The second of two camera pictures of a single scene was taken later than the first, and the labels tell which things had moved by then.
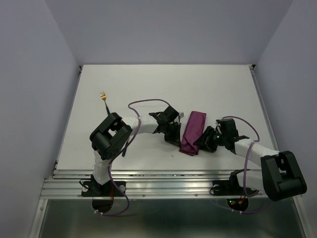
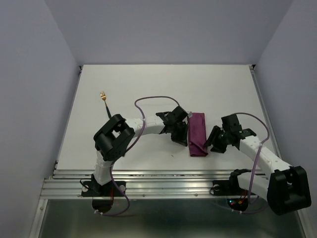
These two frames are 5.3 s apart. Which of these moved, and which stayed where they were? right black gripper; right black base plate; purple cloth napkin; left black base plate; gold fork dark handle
Moved: purple cloth napkin; right black gripper
Stayed: left black base plate; gold fork dark handle; right black base plate
